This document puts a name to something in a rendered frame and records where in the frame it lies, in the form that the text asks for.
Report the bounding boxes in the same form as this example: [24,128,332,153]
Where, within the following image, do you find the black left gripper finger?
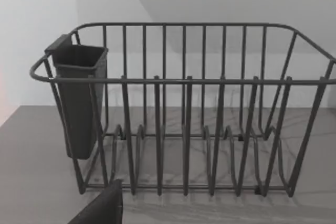
[67,179,124,224]

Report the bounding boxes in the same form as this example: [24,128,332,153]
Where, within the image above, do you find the dark grey utensil holder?
[44,34,109,160]

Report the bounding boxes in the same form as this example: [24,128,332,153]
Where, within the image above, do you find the grey wire dish rack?
[29,22,336,198]

